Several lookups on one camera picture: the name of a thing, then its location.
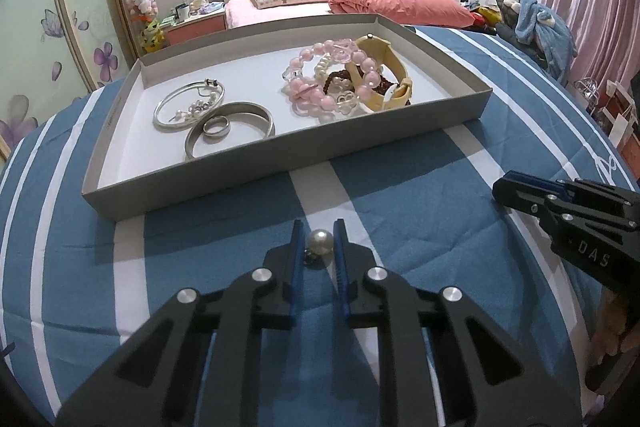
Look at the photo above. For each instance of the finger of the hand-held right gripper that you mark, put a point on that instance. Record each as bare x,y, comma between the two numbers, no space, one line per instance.
600,197
525,192

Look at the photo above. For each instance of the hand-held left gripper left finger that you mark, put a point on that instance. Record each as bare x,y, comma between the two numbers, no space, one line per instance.
298,267

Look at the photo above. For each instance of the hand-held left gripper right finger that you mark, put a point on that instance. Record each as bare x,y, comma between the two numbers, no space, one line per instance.
341,267

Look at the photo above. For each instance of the large pearl pendant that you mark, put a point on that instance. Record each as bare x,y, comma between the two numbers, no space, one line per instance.
318,241

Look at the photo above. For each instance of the wide silver bangle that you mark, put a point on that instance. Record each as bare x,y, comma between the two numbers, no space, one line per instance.
265,119

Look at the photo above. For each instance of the cream wrist watch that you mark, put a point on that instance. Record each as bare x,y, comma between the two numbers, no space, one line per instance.
395,67

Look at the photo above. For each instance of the grey cardboard box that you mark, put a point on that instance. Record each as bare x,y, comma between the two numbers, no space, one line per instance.
150,157

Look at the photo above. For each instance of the person's right hand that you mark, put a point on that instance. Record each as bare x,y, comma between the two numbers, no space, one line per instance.
610,327

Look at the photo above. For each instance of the white paper bag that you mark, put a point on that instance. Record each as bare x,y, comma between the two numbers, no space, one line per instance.
622,117

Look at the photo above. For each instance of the blue white striped blanket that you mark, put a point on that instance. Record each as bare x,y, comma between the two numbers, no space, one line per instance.
425,187

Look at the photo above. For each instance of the blue plush garment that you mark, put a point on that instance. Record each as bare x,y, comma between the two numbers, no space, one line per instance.
542,32

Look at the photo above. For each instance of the colourful toy pile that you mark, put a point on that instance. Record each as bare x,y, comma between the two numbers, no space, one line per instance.
487,16

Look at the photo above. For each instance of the thin silver bangle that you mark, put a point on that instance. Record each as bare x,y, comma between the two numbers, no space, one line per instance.
212,83

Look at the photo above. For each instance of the pink quilt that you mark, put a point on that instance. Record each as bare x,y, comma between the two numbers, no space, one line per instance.
400,4

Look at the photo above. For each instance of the pink bed sheet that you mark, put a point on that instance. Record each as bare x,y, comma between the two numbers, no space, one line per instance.
260,14

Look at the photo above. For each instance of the pink nightstand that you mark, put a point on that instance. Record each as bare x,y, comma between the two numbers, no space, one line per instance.
195,29

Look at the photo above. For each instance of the yellow green plush toy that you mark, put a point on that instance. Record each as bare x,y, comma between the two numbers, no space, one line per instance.
152,38

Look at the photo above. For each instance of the white mug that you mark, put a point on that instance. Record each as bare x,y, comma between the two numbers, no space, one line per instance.
182,12

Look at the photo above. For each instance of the floral sliding wardrobe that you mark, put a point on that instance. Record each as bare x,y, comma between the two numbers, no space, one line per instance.
75,7

